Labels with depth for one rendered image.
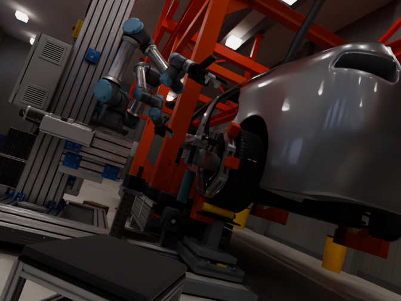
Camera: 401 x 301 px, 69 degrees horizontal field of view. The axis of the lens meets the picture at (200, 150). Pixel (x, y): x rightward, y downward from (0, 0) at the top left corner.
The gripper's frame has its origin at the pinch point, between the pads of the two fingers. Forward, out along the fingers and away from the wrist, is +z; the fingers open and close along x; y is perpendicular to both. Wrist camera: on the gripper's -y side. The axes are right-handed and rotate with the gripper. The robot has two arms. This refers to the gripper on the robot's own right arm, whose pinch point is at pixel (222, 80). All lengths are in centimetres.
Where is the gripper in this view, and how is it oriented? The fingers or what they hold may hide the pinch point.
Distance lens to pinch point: 156.7
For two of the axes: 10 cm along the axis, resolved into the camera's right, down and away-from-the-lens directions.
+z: 7.5, 5.2, -4.0
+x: -4.7, 0.1, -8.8
